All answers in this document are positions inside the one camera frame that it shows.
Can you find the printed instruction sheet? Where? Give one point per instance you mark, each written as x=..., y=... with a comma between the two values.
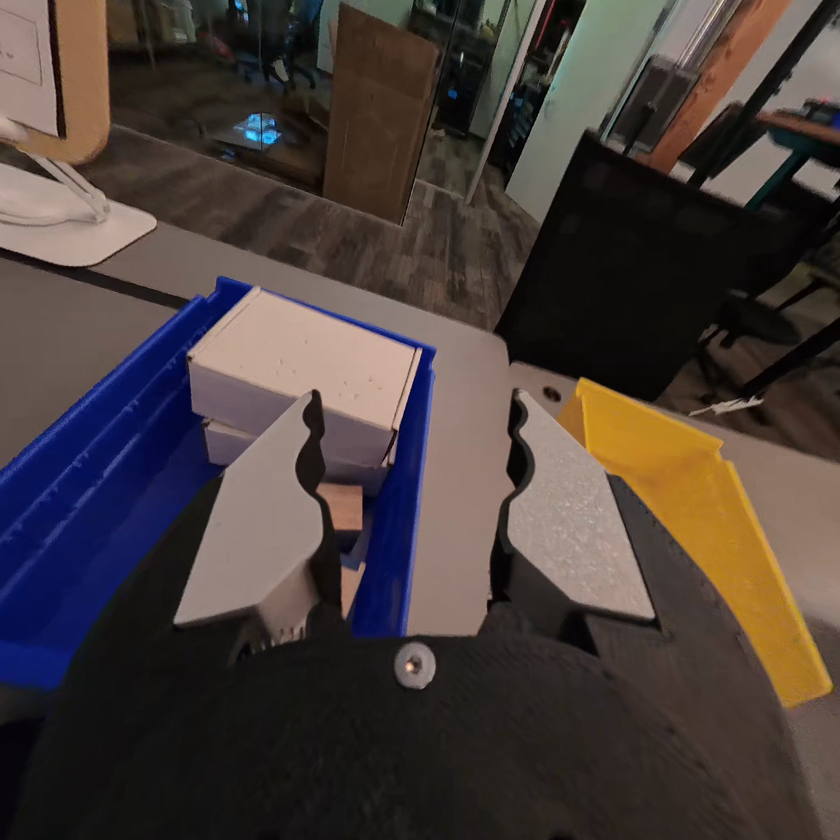
x=26, y=65

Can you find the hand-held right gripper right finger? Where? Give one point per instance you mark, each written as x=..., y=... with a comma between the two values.
x=571, y=525

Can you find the black tripod pole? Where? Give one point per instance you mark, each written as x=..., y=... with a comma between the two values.
x=772, y=79

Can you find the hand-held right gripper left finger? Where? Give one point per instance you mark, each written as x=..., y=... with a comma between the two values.
x=256, y=525

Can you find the blue plastic bin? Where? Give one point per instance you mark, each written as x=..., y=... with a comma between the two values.
x=79, y=472

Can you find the white metal stand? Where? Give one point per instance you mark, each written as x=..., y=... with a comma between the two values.
x=79, y=239

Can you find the brown cardboard sheet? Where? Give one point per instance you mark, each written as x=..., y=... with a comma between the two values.
x=374, y=118

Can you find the white cardboard mailer box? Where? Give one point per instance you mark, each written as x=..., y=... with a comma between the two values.
x=295, y=354
x=226, y=443

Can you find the plain wooden cube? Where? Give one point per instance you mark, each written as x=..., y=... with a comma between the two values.
x=344, y=508

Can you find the wooden side table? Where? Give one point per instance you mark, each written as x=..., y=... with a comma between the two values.
x=800, y=128

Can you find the wooden support post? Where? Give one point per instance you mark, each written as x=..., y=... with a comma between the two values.
x=722, y=72

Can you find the yellow plastic bin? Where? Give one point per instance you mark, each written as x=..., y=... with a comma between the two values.
x=689, y=485

